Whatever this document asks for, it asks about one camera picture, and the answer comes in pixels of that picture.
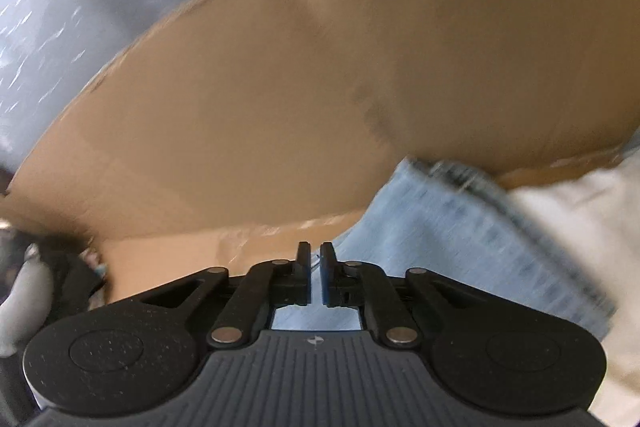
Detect brown cardboard sheet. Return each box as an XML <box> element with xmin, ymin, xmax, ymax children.
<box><xmin>1</xmin><ymin>0</ymin><xmax>639</xmax><ymax>299</ymax></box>

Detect cream bear print bedsheet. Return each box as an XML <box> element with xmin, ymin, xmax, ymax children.
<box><xmin>511</xmin><ymin>152</ymin><xmax>639</xmax><ymax>426</ymax></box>

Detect light blue denim shorts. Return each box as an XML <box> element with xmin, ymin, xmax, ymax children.
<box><xmin>271</xmin><ymin>158</ymin><xmax>616</xmax><ymax>341</ymax></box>

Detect black garment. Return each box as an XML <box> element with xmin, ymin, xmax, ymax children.
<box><xmin>1</xmin><ymin>228</ymin><xmax>106</xmax><ymax>324</ymax></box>

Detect grey neck pillow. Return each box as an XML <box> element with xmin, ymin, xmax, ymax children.
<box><xmin>1</xmin><ymin>244</ymin><xmax>54</xmax><ymax>358</ymax></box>

